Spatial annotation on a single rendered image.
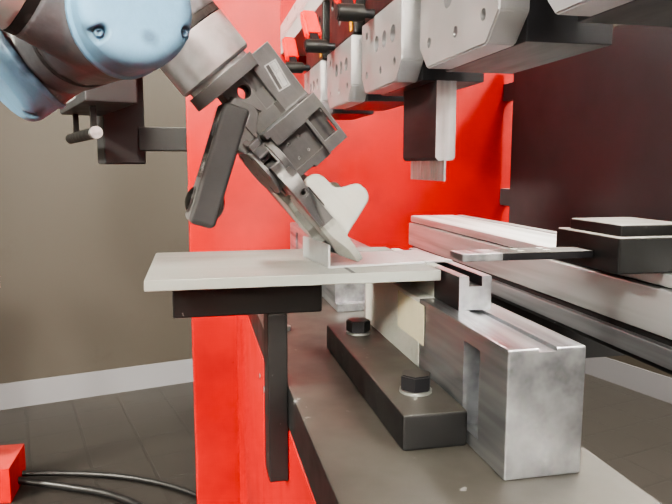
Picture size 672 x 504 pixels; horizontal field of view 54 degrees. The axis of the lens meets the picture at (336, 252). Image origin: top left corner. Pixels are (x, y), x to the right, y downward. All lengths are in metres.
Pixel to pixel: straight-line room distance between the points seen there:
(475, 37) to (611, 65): 0.85
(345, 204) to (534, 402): 0.25
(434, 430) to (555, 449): 0.09
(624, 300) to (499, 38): 0.42
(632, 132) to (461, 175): 0.51
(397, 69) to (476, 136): 1.01
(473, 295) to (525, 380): 0.13
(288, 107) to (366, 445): 0.31
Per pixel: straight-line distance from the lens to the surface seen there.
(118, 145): 2.05
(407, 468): 0.51
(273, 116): 0.62
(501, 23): 0.46
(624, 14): 0.40
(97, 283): 3.30
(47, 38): 0.45
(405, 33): 0.64
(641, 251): 0.74
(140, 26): 0.42
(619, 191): 1.27
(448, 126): 0.65
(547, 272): 0.94
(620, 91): 1.29
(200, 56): 0.59
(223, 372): 1.58
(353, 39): 0.84
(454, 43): 0.52
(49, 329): 3.32
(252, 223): 1.51
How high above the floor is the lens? 1.09
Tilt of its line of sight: 7 degrees down
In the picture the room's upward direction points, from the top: straight up
